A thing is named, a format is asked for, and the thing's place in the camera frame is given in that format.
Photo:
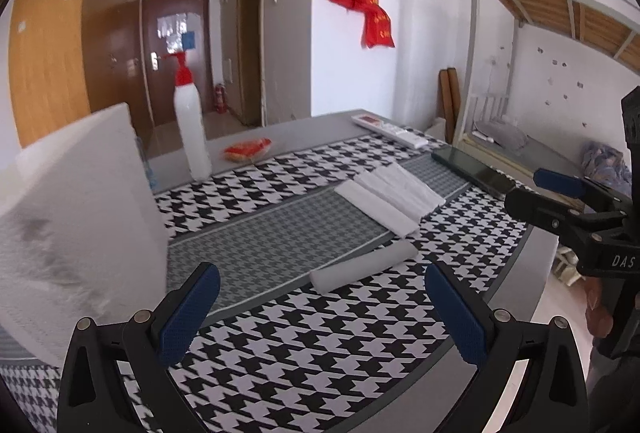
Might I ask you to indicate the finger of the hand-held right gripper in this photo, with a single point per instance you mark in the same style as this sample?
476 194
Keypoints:
530 208
560 180

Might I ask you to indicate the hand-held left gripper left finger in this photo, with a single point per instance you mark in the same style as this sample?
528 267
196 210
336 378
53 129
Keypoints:
190 313

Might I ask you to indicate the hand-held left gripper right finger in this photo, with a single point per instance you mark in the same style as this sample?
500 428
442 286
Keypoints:
455 313

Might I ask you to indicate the white towel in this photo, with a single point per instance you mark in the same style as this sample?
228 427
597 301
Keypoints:
360 265
405 188
375 208

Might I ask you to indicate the white foam box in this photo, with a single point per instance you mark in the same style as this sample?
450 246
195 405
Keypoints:
75 213

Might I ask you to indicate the person's right hand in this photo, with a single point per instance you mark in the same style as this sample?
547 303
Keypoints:
597 320

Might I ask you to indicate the blue crumpled blanket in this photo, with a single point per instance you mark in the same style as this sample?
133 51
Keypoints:
605 163

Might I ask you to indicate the black smartphone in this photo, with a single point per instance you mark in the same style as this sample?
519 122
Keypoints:
475 170

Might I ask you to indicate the grey pillow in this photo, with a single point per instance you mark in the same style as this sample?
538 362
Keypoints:
500 134

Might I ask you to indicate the houndstooth tablecloth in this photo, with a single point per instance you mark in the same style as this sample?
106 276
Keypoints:
300 353

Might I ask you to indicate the wooden boards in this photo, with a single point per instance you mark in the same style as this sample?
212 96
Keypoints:
448 103

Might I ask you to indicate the white remote control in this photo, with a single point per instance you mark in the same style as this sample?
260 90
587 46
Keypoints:
395 131

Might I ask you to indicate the red snack packet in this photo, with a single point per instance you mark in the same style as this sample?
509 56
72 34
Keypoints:
247 149

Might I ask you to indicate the white pump bottle red cap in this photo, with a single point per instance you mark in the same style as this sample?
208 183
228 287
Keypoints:
192 138

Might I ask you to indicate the red fire extinguisher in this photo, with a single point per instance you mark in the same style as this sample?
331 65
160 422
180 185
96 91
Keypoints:
220 99

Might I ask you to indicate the dark brown door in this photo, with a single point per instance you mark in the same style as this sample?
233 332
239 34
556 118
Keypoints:
200 38

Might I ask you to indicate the wooden wardrobe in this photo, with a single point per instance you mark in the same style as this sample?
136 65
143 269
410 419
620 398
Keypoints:
50 38

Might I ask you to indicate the wooden door frame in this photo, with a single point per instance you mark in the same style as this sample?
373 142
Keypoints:
250 38

